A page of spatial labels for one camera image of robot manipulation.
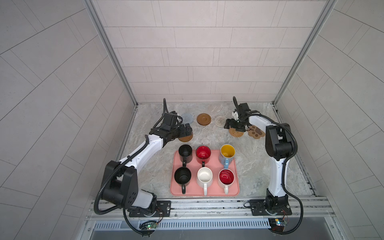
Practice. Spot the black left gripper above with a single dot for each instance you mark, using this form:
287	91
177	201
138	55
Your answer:
188	132

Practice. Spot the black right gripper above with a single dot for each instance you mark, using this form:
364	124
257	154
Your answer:
233	125

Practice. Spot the woven rattan round coaster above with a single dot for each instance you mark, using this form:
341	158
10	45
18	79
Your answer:
234	133

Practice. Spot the dark wooden round coaster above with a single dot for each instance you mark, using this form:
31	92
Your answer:
186	139

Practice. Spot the cork paw print coaster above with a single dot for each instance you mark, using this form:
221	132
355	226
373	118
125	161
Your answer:
255	132

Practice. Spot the multicolour woven round coaster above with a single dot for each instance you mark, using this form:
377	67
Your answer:
220	121

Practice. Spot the blue-grey woven round coaster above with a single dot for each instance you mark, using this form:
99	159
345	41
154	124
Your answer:
187	118

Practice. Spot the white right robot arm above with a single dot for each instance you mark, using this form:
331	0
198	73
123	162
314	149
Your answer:
280	143

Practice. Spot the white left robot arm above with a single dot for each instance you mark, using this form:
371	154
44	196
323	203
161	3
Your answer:
120	185

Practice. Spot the black mug rear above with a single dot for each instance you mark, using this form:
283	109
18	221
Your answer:
186	154

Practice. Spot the blue mug yellow inside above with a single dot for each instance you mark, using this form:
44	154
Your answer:
226	155

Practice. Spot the black mug red inside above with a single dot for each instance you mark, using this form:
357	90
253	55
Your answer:
203	155

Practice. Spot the black mug front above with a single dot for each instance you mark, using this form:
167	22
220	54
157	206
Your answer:
182	177

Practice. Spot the white mug red inside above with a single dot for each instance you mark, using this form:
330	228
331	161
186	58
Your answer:
225	179

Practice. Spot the left circuit board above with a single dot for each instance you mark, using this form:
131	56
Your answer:
149	226

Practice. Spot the circuit board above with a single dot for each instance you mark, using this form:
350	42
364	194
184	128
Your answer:
278	225
149	226

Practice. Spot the right circuit board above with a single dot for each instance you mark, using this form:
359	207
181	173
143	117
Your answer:
278	225

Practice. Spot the metal corner profile right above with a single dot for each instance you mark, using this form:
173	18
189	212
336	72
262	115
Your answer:
324	15

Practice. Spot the metal corner profile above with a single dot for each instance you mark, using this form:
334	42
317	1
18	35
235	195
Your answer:
324	15
90	7

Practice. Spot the metal corner profile left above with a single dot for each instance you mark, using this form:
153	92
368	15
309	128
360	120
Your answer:
90	7

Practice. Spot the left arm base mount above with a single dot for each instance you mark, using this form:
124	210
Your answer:
147	205

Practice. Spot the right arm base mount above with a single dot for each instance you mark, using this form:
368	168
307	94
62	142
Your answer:
270	206

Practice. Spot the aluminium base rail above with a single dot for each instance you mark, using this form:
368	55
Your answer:
229	213

